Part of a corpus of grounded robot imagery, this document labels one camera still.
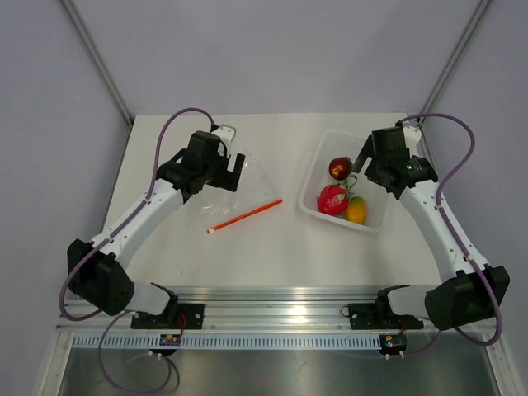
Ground clear zip bag orange zipper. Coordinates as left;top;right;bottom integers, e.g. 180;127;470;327
190;150;283;234

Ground dark red apple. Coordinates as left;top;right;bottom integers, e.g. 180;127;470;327
328;157;353;181

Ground yellow green mango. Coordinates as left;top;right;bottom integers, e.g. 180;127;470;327
345;196;367;224

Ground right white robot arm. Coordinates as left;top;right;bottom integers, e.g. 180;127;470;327
352;125;510;331

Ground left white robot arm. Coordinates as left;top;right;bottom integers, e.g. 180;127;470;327
63;125;245;328

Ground pink dragon fruit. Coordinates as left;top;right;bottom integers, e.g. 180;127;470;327
317;176;357;216

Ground left small circuit board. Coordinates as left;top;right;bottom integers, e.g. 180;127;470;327
159;334;182;347

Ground small circuit board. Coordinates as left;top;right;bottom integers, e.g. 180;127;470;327
379;333;408;355
159;334;182;347

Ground right small circuit board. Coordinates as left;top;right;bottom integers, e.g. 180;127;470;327
379;333;408;355

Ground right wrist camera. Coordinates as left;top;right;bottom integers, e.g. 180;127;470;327
401;123;422;149

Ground left aluminium frame post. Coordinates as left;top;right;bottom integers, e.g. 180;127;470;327
59;0;134;130

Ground aluminium frame post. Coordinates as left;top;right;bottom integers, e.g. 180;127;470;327
419;0;495;114
59;0;134;130

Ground aluminium mounting rail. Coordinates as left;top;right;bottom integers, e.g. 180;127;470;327
55;286;504;334

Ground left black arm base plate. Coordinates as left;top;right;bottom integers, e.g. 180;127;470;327
131;302;205;330

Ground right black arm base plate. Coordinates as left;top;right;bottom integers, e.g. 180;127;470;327
340;303;424;331

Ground right aluminium frame post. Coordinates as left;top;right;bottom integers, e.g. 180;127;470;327
419;0;495;114

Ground white slotted cable duct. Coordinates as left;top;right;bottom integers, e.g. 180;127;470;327
72;332;381;351

